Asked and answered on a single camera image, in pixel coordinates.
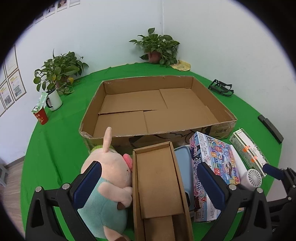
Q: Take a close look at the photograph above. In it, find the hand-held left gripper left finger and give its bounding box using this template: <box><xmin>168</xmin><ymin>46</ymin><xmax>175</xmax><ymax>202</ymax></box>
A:
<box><xmin>25</xmin><ymin>160</ymin><xmax>102</xmax><ymax>241</ymax></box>

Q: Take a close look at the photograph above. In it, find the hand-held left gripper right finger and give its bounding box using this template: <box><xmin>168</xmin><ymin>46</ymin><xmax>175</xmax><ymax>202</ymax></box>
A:
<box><xmin>198</xmin><ymin>162</ymin><xmax>273</xmax><ymax>241</ymax></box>

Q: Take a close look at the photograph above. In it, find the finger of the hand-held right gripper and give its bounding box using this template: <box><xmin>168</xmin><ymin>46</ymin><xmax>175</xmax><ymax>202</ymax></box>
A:
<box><xmin>263</xmin><ymin>164</ymin><xmax>287</xmax><ymax>180</ymax></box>

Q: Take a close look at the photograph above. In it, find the white handheld fan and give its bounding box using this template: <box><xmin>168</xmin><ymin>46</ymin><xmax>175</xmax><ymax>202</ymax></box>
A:
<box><xmin>231</xmin><ymin>148</ymin><xmax>263</xmax><ymax>191</ymax></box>

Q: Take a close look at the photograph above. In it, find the pink pig plush toy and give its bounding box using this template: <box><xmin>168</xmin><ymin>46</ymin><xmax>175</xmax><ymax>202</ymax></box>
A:
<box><xmin>77</xmin><ymin>127</ymin><xmax>133</xmax><ymax>241</ymax></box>

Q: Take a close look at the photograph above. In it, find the colourful cartoon game box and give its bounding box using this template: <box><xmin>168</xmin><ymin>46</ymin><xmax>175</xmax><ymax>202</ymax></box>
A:
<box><xmin>189</xmin><ymin>131</ymin><xmax>244</xmax><ymax>222</ymax></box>

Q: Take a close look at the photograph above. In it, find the light blue phone case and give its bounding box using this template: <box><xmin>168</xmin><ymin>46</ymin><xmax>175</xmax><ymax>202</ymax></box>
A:
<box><xmin>174</xmin><ymin>146</ymin><xmax>196</xmax><ymax>212</ymax></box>

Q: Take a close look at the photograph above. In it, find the green and white carton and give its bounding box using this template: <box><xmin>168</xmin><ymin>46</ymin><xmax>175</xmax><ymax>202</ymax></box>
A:
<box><xmin>229</xmin><ymin>128</ymin><xmax>270</xmax><ymax>178</ymax></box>

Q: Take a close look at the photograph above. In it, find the small cardboard tray insert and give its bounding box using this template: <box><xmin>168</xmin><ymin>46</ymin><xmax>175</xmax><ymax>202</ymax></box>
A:
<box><xmin>132</xmin><ymin>141</ymin><xmax>195</xmax><ymax>241</ymax></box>

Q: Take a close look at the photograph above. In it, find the large cardboard box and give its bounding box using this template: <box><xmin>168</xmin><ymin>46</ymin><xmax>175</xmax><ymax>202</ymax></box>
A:
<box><xmin>79</xmin><ymin>75</ymin><xmax>238</xmax><ymax>154</ymax></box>

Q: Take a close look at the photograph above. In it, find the black remote control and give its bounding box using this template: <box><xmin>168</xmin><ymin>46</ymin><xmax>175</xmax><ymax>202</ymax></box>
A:
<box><xmin>258</xmin><ymin>114</ymin><xmax>284</xmax><ymax>143</ymax></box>

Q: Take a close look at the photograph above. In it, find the red cup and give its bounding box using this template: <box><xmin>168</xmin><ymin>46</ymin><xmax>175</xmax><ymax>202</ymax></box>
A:
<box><xmin>33</xmin><ymin>109</ymin><xmax>49</xmax><ymax>126</ymax></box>

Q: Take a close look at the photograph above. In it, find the grey stool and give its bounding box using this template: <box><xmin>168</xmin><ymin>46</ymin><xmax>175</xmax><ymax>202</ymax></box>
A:
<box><xmin>0</xmin><ymin>164</ymin><xmax>9</xmax><ymax>186</ymax></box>

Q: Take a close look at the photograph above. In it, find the white enamel mug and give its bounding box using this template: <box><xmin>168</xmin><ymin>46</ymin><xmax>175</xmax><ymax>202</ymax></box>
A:
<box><xmin>45</xmin><ymin>90</ymin><xmax>63</xmax><ymax>111</ymax></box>

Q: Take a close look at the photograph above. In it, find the green paper packet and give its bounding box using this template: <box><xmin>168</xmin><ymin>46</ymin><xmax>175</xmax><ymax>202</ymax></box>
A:
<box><xmin>32</xmin><ymin>92</ymin><xmax>48</xmax><ymax>114</ymax></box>

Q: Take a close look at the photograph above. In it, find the black bottle cage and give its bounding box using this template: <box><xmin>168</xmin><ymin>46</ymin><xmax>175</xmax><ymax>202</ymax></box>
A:
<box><xmin>208</xmin><ymin>79</ymin><xmax>234</xmax><ymax>96</ymax></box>

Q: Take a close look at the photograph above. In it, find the large potted green plant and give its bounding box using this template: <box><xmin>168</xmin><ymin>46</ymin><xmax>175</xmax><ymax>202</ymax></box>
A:
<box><xmin>33</xmin><ymin>49</ymin><xmax>89</xmax><ymax>96</ymax></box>

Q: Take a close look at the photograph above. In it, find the potted plant in red pot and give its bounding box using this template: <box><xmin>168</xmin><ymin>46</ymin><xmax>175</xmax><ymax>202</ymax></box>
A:
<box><xmin>129</xmin><ymin>28</ymin><xmax>180</xmax><ymax>67</ymax></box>

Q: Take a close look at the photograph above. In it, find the row of wall posters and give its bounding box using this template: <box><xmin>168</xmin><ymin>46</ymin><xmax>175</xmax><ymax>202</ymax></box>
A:
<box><xmin>0</xmin><ymin>44</ymin><xmax>27</xmax><ymax>116</ymax></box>

